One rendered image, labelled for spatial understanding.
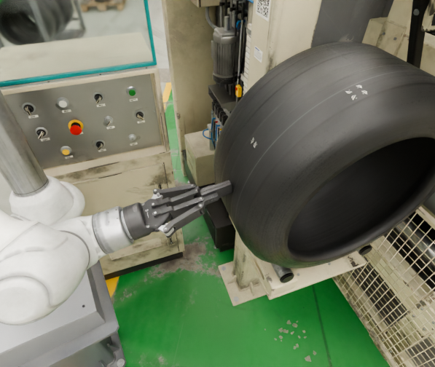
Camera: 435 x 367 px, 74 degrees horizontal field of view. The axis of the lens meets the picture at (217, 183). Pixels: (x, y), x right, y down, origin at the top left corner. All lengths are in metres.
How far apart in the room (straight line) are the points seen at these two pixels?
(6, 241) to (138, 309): 1.43
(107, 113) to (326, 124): 0.88
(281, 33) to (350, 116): 0.35
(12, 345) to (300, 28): 1.18
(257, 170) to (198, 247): 1.49
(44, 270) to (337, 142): 0.49
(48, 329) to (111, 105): 0.78
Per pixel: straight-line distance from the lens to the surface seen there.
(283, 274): 0.90
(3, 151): 0.97
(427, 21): 1.01
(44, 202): 1.04
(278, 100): 0.61
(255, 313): 1.83
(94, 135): 1.26
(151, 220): 0.62
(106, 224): 0.62
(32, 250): 0.50
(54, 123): 1.24
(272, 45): 0.83
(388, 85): 0.61
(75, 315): 1.09
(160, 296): 1.88
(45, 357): 1.21
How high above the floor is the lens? 1.70
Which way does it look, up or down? 45 degrees down
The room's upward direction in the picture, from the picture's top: straight up
